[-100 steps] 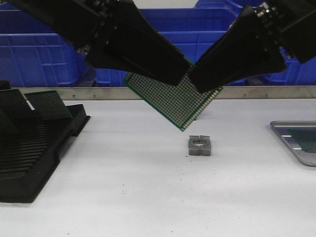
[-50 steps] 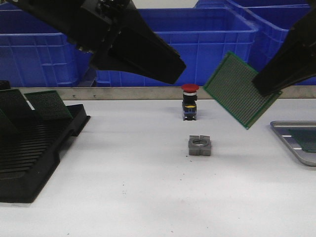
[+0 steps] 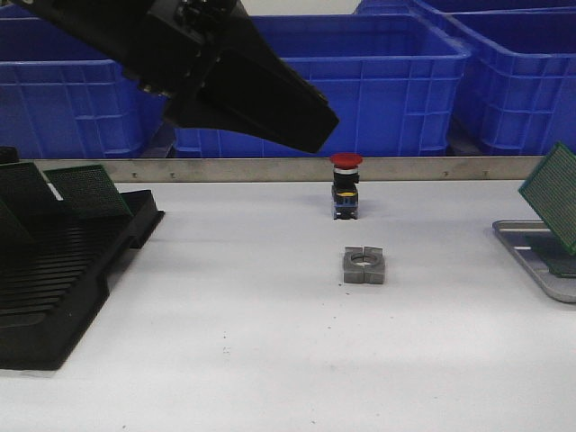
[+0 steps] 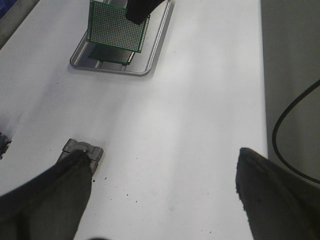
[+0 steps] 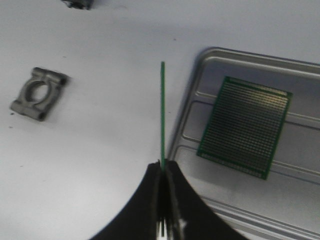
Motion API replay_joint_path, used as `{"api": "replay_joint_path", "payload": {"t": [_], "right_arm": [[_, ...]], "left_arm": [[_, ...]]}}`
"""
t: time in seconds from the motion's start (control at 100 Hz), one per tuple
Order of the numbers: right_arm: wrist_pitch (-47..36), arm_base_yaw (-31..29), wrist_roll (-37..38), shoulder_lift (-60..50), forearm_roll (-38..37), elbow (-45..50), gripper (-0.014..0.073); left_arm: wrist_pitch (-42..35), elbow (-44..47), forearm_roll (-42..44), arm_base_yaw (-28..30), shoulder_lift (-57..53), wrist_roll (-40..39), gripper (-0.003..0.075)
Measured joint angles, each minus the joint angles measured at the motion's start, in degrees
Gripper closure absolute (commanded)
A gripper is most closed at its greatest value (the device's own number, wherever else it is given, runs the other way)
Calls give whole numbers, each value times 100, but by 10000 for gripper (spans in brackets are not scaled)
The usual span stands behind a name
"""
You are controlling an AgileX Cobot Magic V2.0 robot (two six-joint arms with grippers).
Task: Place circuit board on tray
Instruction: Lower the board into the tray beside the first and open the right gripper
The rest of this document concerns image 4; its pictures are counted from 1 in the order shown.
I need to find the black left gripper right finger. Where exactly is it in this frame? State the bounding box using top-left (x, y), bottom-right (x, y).
top-left (235, 147), bottom-right (320, 240)

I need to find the black cable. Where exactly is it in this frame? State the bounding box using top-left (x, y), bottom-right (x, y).
top-left (271, 79), bottom-right (320, 185)

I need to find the green perforated circuit board front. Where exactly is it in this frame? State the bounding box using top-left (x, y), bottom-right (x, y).
top-left (88, 44), bottom-right (135, 66)

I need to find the grey metal clamp block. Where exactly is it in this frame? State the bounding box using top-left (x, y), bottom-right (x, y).
top-left (57, 138), bottom-right (104, 175)

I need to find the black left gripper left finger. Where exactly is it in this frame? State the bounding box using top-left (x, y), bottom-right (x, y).
top-left (0, 150), bottom-right (93, 240)

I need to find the silver metal tray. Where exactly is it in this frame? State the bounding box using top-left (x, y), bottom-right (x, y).
top-left (70, 0), bottom-right (175, 76)

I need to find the green perforated circuit board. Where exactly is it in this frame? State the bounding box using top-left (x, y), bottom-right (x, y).
top-left (86, 0), bottom-right (150, 53)
top-left (88, 44), bottom-right (135, 66)

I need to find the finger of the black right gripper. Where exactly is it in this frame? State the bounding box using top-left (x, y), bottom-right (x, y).
top-left (125, 0), bottom-right (164, 25)

